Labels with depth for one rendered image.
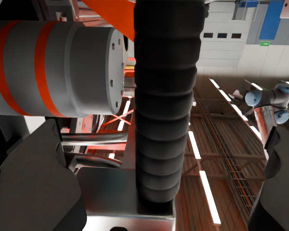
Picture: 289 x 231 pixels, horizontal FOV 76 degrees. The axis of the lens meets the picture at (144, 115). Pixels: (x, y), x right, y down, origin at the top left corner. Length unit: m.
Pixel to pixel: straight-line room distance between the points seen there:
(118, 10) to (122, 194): 0.65
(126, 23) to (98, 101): 0.51
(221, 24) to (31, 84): 13.79
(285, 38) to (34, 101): 15.75
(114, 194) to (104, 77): 0.13
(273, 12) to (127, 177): 15.01
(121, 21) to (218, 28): 13.25
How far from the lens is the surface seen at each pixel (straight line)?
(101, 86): 0.24
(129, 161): 0.27
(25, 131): 0.37
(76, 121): 0.54
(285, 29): 15.71
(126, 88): 0.46
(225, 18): 13.99
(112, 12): 0.74
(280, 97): 1.09
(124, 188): 0.17
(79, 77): 0.24
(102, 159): 0.33
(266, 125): 1.01
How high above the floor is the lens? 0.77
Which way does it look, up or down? 29 degrees up
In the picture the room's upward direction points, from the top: 179 degrees counter-clockwise
